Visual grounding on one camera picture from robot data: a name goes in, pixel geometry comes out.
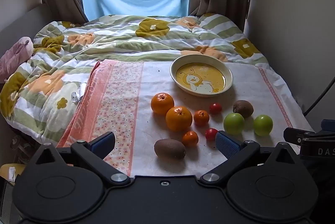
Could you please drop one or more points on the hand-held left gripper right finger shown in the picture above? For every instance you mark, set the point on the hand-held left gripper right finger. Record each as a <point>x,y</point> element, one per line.
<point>227,144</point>

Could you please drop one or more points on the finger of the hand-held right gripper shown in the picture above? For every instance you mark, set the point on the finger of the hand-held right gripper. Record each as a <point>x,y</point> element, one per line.
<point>328,125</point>
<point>298,136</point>

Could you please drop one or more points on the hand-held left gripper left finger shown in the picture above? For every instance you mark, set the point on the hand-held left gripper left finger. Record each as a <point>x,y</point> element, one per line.
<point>104,141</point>

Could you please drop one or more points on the green apple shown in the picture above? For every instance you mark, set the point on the green apple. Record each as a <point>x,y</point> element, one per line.
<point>263,125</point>
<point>233,123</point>

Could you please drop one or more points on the small mandarin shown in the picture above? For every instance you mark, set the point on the small mandarin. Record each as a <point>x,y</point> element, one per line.
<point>190,139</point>
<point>201,118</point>

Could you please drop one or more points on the red cherry tomato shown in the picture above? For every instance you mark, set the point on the red cherry tomato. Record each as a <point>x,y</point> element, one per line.
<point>211,134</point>
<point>215,108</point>

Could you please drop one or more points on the brown kiwi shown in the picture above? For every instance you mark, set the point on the brown kiwi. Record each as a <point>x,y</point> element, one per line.
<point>169,148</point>
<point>243,109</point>

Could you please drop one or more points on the large orange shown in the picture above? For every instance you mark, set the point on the large orange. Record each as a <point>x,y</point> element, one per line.
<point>178,118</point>
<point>162,103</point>

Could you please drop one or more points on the cream bowl with bear print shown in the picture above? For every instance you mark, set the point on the cream bowl with bear print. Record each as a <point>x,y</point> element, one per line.
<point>201,77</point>

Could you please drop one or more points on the white crumpled paper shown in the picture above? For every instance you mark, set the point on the white crumpled paper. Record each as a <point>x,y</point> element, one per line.
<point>76,97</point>

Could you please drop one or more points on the pink and white towel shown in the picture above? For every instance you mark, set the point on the pink and white towel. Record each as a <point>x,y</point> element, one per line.
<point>146,82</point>

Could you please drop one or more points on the floral striped blanket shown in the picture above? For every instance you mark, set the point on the floral striped blanket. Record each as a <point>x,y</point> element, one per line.
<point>117,38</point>

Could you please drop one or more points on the wooden stool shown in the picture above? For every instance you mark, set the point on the wooden stool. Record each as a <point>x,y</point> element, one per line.
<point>4,171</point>

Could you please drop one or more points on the pink plush toy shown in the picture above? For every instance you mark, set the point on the pink plush toy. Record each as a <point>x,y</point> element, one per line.
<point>15,56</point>

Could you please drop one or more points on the grey bed side panel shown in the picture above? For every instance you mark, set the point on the grey bed side panel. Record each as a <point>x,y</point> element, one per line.
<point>21,21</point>

